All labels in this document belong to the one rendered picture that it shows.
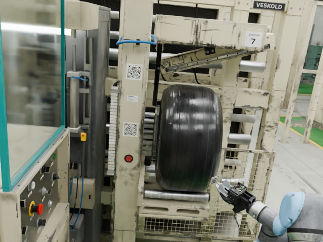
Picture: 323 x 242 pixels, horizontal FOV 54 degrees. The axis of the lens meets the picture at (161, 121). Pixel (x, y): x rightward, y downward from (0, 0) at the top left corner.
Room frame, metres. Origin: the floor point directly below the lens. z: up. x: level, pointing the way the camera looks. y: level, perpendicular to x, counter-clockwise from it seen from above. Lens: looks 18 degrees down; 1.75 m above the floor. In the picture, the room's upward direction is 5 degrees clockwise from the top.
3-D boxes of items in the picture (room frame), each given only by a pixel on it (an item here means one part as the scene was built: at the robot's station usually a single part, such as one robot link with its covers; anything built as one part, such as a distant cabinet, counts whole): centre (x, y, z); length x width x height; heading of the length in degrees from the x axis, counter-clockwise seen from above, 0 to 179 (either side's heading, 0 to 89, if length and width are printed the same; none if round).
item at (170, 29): (1.89, -0.22, 1.71); 0.61 x 0.25 x 0.15; 92
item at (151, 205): (1.45, -0.11, 0.84); 0.36 x 0.09 x 0.06; 92
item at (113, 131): (1.53, 0.24, 1.19); 0.05 x 0.04 x 0.48; 2
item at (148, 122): (1.96, 0.13, 1.05); 0.20 x 0.15 x 0.30; 92
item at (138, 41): (1.56, 0.15, 1.66); 0.19 x 0.19 x 0.06; 2
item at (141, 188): (1.58, 0.08, 0.90); 0.40 x 0.03 x 0.10; 2
